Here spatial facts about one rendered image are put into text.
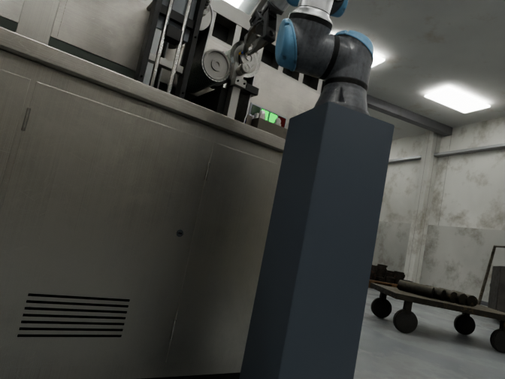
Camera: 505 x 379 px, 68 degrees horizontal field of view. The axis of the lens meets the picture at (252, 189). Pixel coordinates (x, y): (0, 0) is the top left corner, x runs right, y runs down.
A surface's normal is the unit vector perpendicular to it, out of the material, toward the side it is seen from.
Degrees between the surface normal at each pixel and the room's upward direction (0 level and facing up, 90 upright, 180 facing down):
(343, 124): 90
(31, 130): 90
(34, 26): 90
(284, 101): 90
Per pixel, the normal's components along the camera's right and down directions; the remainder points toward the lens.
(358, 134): 0.37, -0.03
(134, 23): 0.57, 0.03
